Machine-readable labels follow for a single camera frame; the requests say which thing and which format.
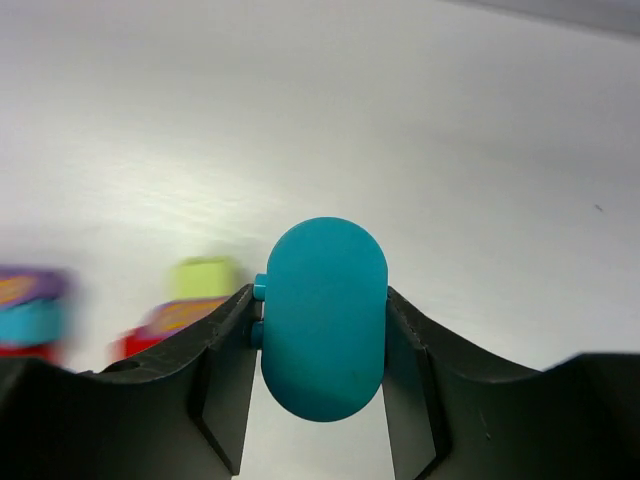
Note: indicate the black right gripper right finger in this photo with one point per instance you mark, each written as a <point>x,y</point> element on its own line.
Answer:
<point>457,411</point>

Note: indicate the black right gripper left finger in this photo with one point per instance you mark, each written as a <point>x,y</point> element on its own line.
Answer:
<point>177,410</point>

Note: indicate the teal oval lego piece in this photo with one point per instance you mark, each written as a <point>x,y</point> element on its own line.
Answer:
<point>323,327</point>

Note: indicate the lime purple red teal stack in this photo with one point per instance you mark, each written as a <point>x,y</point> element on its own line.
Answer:
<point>197,286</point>

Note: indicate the purple teal red lego stack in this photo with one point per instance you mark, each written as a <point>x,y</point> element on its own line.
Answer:
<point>34,312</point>

